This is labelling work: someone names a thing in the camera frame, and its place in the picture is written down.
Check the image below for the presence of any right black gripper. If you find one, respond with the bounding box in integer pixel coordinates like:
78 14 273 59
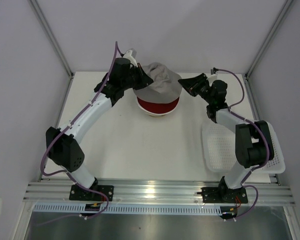
177 73 214 105

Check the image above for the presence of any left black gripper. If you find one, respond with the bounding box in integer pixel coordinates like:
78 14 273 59
121 63 153 91

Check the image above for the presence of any grey bucket hat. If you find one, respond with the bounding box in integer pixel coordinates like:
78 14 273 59
133 62 182 104

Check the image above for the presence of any red cap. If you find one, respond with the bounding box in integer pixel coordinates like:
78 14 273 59
136 97 180 115

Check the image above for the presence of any white bucket hat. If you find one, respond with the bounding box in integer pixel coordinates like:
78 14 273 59
138 104 178 115

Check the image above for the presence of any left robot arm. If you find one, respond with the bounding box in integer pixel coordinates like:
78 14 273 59
45 54 153 201

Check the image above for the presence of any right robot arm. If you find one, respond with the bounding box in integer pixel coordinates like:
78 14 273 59
178 73 274 202

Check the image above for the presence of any white plastic basket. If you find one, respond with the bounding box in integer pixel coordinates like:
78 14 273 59
202 122 286 174

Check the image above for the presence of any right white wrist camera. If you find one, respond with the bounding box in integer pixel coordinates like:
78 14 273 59
207 67 219 82

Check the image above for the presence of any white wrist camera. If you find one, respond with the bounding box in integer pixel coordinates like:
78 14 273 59
123 48 138 67
207 67 219 82

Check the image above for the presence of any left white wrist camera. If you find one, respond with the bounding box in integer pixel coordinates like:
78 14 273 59
123 48 138 67

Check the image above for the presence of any aluminium mounting rail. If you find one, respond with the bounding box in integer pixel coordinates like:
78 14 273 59
23 178 296 207

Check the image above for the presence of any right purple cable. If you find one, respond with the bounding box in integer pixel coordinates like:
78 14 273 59
214 67 271 222

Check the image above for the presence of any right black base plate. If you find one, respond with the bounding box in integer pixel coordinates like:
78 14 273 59
196 187 248 204

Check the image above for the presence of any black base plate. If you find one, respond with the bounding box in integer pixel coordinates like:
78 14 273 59
196 187 248 204
69 184 115 202

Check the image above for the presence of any left aluminium frame post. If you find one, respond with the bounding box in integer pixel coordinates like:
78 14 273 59
27 0 74 78

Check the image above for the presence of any aluminium frame post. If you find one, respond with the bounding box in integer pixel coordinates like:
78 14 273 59
27 0 74 78
244 0 296 81

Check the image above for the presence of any right aluminium frame post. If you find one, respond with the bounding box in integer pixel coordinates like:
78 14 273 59
244 0 296 81

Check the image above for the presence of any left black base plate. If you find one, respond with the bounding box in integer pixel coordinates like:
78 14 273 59
69 184 115 202

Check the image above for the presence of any white slotted cable duct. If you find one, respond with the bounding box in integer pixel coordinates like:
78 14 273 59
33 202 233 216

